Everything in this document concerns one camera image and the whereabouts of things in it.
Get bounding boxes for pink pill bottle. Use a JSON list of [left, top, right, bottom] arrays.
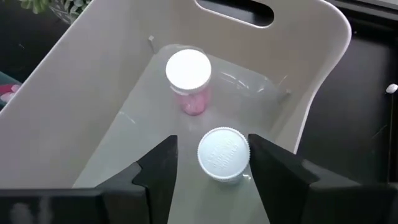
[[164, 48, 213, 116]]

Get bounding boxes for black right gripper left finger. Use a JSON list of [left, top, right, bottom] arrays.
[[0, 135, 178, 224]]

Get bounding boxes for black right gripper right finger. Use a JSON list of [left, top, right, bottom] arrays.
[[248, 133, 398, 224]]

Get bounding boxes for white plastic bin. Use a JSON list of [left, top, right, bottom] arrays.
[[0, 0, 353, 224]]

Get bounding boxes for teal bottle pink white pills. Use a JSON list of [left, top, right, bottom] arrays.
[[0, 70, 22, 110]]

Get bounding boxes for potted green succulent plant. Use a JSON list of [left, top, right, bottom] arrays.
[[18, 0, 93, 25]]

